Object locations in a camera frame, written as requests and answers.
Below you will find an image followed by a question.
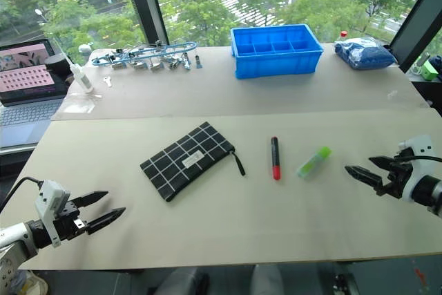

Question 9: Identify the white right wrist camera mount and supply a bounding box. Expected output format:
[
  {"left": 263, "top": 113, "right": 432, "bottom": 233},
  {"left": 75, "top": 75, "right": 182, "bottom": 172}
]
[{"left": 397, "top": 134, "right": 436, "bottom": 203}]

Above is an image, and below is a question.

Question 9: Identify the dark window frame pillar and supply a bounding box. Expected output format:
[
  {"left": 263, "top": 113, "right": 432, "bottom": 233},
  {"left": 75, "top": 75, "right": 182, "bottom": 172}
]
[
  {"left": 119, "top": 0, "right": 171, "bottom": 48},
  {"left": 389, "top": 0, "right": 442, "bottom": 65}
]

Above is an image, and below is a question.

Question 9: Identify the clear plastic sheet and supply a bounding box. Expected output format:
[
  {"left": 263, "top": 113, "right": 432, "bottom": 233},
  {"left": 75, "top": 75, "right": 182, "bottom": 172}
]
[{"left": 63, "top": 93, "right": 102, "bottom": 114}]

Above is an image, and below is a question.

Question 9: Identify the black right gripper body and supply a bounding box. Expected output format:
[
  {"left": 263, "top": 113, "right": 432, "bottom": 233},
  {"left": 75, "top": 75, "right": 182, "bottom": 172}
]
[{"left": 374, "top": 149, "right": 414, "bottom": 200}]

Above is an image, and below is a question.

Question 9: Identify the blue looped clip rack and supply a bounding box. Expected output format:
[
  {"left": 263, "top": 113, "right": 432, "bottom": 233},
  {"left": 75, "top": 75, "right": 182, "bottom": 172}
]
[{"left": 90, "top": 40, "right": 199, "bottom": 73}]

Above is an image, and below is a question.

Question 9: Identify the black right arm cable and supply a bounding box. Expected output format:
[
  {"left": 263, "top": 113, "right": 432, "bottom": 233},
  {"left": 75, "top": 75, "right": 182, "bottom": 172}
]
[{"left": 393, "top": 155, "right": 442, "bottom": 165}]

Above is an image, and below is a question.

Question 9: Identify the blue plastic compartment bin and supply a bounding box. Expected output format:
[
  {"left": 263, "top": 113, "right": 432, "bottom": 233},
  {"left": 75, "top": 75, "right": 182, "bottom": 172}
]
[{"left": 229, "top": 24, "right": 325, "bottom": 80}]

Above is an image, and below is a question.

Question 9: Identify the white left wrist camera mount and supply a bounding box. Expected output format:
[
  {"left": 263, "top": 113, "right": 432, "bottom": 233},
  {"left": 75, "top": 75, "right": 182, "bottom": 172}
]
[{"left": 34, "top": 180, "right": 72, "bottom": 249}]

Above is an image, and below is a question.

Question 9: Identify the black cylindrical speaker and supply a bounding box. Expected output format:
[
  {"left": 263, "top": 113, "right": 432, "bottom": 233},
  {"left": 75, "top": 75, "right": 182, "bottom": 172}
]
[{"left": 44, "top": 53, "right": 72, "bottom": 76}]

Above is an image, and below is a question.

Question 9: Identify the grey laptop with pink screen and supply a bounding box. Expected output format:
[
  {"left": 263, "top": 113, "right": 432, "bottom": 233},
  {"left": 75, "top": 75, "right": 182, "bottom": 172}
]
[{"left": 0, "top": 38, "right": 70, "bottom": 149}]

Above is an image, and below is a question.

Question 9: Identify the green box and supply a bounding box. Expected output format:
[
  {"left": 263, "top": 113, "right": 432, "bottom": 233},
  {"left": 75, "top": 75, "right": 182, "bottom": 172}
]
[{"left": 421, "top": 59, "right": 441, "bottom": 82}]

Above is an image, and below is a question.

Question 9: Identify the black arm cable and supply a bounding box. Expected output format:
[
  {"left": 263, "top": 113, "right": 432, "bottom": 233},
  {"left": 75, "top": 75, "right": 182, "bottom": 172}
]
[
  {"left": 0, "top": 176, "right": 44, "bottom": 213},
  {"left": 393, "top": 155, "right": 442, "bottom": 165}
]

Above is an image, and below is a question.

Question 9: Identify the black grid pencil pouch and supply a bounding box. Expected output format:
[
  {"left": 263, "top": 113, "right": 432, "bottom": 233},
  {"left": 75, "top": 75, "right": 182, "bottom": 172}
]
[{"left": 140, "top": 121, "right": 247, "bottom": 203}]

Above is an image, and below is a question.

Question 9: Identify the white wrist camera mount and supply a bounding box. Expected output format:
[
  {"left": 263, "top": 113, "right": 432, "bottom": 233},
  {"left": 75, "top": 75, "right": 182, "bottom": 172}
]
[
  {"left": 397, "top": 134, "right": 436, "bottom": 203},
  {"left": 34, "top": 180, "right": 72, "bottom": 249}
]

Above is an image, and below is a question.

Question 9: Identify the white squeeze bottle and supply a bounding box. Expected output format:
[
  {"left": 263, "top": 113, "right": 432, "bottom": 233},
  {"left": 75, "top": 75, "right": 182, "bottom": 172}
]
[{"left": 55, "top": 37, "right": 95, "bottom": 94}]

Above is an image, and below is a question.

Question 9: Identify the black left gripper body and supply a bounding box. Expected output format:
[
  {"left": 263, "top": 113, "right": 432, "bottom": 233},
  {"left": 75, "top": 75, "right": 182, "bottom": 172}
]
[{"left": 53, "top": 200, "right": 88, "bottom": 242}]

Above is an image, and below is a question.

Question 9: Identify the light grey rounded shape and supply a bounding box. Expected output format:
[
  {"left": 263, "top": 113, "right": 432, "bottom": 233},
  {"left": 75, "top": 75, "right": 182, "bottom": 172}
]
[{"left": 249, "top": 263, "right": 285, "bottom": 295}]

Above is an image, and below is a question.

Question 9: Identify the blue filled plastic bag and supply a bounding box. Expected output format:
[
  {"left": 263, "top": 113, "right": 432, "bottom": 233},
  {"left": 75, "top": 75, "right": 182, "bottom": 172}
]
[{"left": 334, "top": 36, "right": 396, "bottom": 70}]

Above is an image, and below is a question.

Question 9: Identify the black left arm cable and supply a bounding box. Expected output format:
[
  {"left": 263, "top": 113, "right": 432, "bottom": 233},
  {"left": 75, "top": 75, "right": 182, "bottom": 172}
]
[{"left": 0, "top": 176, "right": 44, "bottom": 213}]

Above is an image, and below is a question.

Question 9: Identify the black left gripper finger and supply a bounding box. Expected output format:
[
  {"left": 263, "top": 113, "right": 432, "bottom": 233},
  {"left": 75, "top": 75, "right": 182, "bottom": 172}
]
[
  {"left": 70, "top": 190, "right": 110, "bottom": 208},
  {"left": 86, "top": 207, "right": 127, "bottom": 236}
]

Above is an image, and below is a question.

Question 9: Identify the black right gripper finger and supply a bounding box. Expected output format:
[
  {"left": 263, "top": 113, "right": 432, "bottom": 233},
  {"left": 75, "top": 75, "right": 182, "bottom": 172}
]
[
  {"left": 368, "top": 155, "right": 396, "bottom": 171},
  {"left": 344, "top": 165, "right": 385, "bottom": 189}
]

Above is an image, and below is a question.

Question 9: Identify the dark table leg caster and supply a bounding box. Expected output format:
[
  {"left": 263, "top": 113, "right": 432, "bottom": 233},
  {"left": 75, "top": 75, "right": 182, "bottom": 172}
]
[{"left": 330, "top": 272, "right": 361, "bottom": 295}]

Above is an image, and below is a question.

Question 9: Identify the black marker with red cap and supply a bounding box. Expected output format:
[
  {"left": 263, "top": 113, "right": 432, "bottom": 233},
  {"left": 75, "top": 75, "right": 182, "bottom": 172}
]
[{"left": 270, "top": 135, "right": 282, "bottom": 181}]

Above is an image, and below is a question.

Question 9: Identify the green glue stick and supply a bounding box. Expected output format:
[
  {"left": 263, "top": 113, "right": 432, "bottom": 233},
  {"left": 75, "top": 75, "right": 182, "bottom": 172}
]
[{"left": 296, "top": 146, "right": 333, "bottom": 181}]

